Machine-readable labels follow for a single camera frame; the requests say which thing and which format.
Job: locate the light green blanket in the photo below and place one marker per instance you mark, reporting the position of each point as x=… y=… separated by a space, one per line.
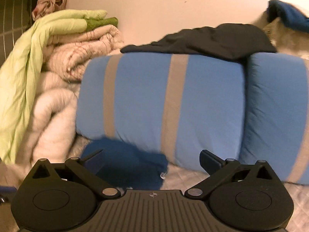
x=19 y=77

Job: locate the beige fuzzy blanket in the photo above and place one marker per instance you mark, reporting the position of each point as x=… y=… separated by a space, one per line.
x=289 y=43

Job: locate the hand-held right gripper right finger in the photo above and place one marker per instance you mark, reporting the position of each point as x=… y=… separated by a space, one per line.
x=208 y=162

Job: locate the black cloth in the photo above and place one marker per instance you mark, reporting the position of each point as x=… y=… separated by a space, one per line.
x=217 y=41

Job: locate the dark blue sweatshirt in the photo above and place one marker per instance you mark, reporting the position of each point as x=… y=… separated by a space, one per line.
x=125 y=159

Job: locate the cream quilted comforter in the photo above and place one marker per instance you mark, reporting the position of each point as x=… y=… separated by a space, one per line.
x=53 y=116

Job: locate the blue grey-striped pillow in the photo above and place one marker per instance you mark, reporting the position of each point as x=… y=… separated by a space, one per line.
x=272 y=113
x=205 y=101

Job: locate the grey quilted bedspread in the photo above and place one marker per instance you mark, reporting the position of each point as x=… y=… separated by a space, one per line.
x=181 y=178

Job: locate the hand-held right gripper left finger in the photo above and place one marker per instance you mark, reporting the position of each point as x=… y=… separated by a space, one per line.
x=96 y=161

